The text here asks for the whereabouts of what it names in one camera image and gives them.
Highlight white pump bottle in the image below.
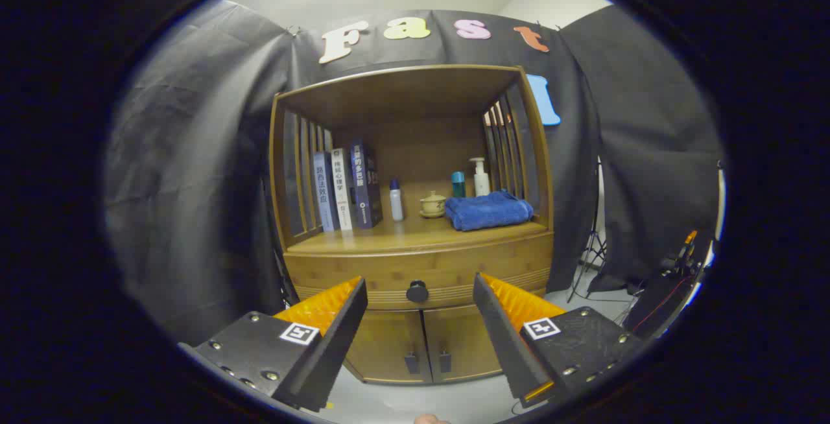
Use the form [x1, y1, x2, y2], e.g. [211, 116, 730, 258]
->
[469, 157, 492, 197]

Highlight blue folded towel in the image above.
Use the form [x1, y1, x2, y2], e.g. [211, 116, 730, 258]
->
[444, 191, 535, 232]

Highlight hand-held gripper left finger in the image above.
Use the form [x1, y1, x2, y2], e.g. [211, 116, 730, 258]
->
[178, 276, 368, 413]

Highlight white book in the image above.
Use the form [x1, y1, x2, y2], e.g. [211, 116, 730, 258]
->
[331, 148, 354, 231]

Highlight wooden cabinet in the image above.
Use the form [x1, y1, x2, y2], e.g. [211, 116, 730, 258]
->
[268, 64, 555, 386]

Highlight wooden cabinet door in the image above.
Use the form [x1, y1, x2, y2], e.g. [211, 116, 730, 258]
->
[344, 311, 432, 386]
[423, 304, 506, 384]

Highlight wooden countertop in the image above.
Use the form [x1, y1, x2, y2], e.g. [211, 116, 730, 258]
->
[289, 181, 549, 256]

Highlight beige lidded tea cup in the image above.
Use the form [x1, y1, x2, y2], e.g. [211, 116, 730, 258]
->
[419, 191, 448, 219]

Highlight wooden drawer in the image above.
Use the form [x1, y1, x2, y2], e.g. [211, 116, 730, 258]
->
[284, 233, 555, 311]

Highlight dark blue book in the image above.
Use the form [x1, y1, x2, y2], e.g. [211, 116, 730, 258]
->
[350, 141, 383, 230]

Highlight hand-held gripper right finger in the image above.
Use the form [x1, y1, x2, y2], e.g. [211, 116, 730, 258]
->
[473, 273, 643, 409]

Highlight black backdrop cloth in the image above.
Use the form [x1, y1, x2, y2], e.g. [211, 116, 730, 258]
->
[104, 0, 726, 347]

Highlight black light stand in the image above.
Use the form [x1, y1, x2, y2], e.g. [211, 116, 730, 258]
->
[567, 158, 607, 303]

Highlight light blue book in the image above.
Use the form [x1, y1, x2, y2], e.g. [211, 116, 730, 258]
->
[313, 152, 340, 233]

